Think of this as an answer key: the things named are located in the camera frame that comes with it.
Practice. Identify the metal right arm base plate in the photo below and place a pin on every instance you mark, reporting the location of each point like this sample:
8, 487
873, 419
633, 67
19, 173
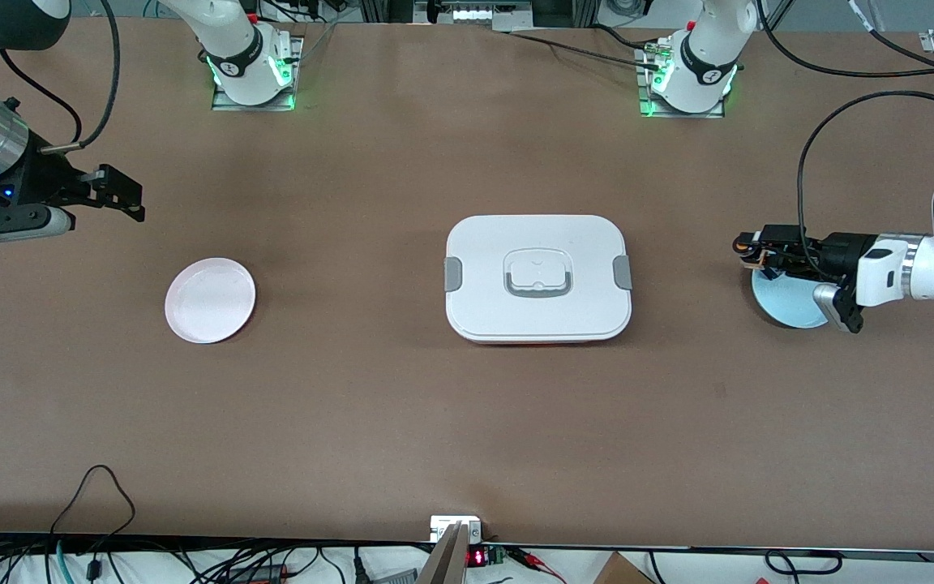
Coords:
224, 104

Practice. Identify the brown cardboard piece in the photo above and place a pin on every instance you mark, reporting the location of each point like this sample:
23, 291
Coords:
621, 570

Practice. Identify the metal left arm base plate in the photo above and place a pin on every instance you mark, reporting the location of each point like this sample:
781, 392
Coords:
682, 114

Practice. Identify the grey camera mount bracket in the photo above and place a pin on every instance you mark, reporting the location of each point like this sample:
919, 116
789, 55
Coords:
452, 551

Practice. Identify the white lidded lunch box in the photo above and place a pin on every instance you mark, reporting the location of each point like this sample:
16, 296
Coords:
536, 316

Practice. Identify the pink round plate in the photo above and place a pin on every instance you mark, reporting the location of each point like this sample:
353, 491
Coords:
209, 300

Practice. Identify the light blue round plate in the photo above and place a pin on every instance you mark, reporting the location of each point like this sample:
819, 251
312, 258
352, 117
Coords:
791, 304

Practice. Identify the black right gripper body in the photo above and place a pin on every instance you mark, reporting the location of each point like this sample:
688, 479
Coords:
39, 179

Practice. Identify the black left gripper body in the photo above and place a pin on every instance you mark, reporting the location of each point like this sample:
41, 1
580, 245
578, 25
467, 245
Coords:
842, 246

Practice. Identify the red digit display board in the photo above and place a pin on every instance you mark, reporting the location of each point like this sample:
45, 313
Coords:
477, 557

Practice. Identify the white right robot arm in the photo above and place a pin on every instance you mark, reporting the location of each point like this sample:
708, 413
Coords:
240, 57

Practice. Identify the red clip test leads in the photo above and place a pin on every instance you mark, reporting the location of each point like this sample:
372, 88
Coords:
536, 560

